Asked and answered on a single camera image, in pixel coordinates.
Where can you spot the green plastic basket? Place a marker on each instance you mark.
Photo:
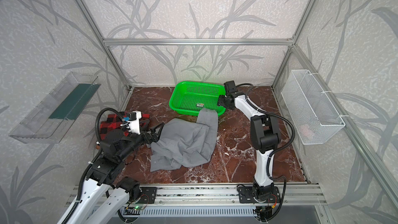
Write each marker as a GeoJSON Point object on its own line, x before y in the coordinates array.
{"type": "Point", "coordinates": [186, 95]}

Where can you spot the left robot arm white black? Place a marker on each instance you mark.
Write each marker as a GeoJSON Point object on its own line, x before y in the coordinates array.
{"type": "Point", "coordinates": [100, 196]}

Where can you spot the aluminium front rail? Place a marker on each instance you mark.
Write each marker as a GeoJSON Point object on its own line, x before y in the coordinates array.
{"type": "Point", "coordinates": [227, 195]}

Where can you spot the white wire mesh basket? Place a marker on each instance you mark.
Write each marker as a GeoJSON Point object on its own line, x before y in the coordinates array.
{"type": "Point", "coordinates": [308, 103]}

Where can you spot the red black plaid folded shirt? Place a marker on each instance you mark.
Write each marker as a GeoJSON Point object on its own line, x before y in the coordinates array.
{"type": "Point", "coordinates": [113, 122]}

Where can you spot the clear plastic wall bin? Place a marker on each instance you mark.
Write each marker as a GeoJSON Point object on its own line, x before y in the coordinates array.
{"type": "Point", "coordinates": [51, 119]}

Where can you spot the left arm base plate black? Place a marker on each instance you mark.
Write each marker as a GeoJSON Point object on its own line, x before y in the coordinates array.
{"type": "Point", "coordinates": [148, 195]}

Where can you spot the grey long sleeve shirt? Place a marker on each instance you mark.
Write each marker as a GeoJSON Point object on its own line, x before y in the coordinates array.
{"type": "Point", "coordinates": [185, 144]}

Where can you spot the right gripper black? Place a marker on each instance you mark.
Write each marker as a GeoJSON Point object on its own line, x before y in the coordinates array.
{"type": "Point", "coordinates": [221, 101]}

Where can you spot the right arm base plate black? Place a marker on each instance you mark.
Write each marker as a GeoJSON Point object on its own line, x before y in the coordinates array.
{"type": "Point", "coordinates": [246, 194]}

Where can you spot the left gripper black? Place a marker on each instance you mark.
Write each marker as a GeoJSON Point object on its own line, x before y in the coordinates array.
{"type": "Point", "coordinates": [147, 135]}

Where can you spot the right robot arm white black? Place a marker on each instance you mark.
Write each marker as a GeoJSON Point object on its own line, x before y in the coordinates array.
{"type": "Point", "coordinates": [265, 137]}

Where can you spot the pink item in wire basket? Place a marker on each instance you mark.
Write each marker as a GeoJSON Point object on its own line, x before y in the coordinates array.
{"type": "Point", "coordinates": [306, 131]}

